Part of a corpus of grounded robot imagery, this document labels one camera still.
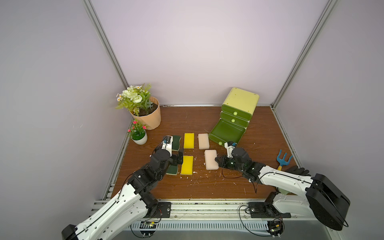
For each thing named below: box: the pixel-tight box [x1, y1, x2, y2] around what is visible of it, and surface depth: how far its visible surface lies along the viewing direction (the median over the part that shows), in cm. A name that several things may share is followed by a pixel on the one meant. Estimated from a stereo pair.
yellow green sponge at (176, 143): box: [172, 135, 182, 152], surface depth 100 cm
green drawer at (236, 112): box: [221, 104, 253, 121], surface depth 92 cm
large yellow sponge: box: [181, 155, 194, 175], surface depth 89 cm
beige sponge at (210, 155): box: [204, 149, 219, 170], surface depth 85 cm
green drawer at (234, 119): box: [220, 111, 249, 128], surface depth 97 cm
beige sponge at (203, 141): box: [198, 133, 210, 150], surface depth 100 cm
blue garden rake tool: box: [276, 149, 293, 171], surface depth 92 cm
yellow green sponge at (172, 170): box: [165, 165, 179, 176], surface depth 87 cm
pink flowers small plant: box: [127, 119, 147, 141], surface depth 94 cm
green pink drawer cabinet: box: [208, 87, 260, 146], surface depth 97 cm
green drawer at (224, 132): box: [208, 119, 245, 147], surface depth 105 cm
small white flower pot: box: [131, 129, 148, 145], surface depth 96 cm
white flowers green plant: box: [115, 84, 153, 116], surface depth 85 cm
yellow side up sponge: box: [183, 133, 195, 149], surface depth 100 cm
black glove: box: [285, 165, 311, 177], surface depth 87 cm
